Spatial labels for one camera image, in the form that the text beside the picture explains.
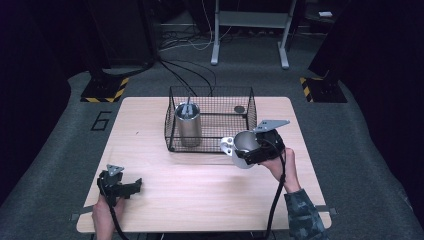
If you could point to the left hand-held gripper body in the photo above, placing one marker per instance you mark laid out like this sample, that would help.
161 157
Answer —
111 185

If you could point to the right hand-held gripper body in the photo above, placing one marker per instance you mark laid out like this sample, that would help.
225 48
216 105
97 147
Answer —
271 143

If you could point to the tall steel canister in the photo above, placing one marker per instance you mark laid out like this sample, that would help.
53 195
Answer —
188 131

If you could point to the grey metal rod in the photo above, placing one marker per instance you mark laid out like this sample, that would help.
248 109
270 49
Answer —
188 106

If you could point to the person's left hand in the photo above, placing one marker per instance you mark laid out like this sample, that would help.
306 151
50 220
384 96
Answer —
101 213

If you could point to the person's right hand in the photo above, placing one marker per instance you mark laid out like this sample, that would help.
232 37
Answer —
290 170

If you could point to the round black table grommet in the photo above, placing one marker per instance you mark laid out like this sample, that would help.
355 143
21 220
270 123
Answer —
239 109

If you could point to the black striped stand base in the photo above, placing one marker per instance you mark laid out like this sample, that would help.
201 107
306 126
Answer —
101 90
325 90

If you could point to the black curtain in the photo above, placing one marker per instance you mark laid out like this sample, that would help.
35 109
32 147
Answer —
30 100
383 66

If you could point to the small white box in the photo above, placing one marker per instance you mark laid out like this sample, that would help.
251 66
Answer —
325 14

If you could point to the grey table bracket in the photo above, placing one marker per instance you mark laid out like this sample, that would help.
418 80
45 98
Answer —
328 210
83 211

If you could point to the white metal desk frame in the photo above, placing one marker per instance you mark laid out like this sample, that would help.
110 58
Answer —
253 19

